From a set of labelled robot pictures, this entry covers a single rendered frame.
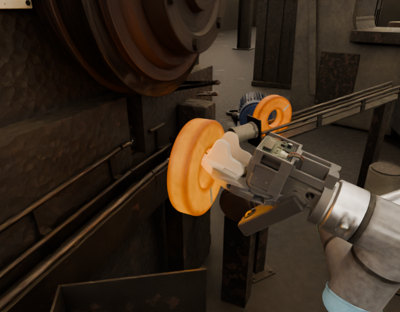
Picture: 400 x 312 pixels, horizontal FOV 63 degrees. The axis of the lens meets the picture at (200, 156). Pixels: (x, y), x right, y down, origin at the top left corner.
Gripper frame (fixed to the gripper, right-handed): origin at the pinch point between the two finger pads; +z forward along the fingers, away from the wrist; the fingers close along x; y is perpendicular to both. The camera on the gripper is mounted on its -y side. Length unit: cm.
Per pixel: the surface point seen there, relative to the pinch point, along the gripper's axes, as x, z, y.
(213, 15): -28.2, 15.1, 16.5
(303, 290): -63, -38, -78
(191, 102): -42.5, 21.8, -11.1
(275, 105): -67, 1, -11
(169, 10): -8.7, 14.9, 18.0
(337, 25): -289, 7, 1
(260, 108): -62, 5, -12
